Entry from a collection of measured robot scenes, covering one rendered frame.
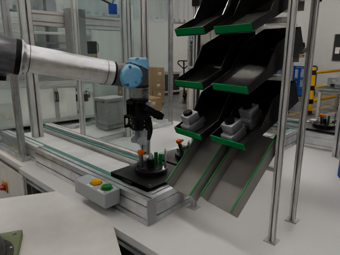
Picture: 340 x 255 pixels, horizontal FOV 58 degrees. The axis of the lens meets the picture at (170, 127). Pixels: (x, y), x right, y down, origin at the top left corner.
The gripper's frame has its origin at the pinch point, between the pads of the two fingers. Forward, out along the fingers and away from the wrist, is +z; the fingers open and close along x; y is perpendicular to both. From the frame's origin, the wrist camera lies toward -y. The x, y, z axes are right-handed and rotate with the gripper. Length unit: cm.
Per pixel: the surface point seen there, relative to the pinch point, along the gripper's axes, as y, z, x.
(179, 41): -804, -74, -679
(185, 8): -835, -190, -675
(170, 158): -20.5, 11.5, -4.3
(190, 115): 4.0, -17.5, 27.1
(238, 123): 3.2, -17.2, 44.1
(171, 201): 2.1, 17.6, 16.7
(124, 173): 6.1, 11.5, -5.9
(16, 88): 16, -19, -81
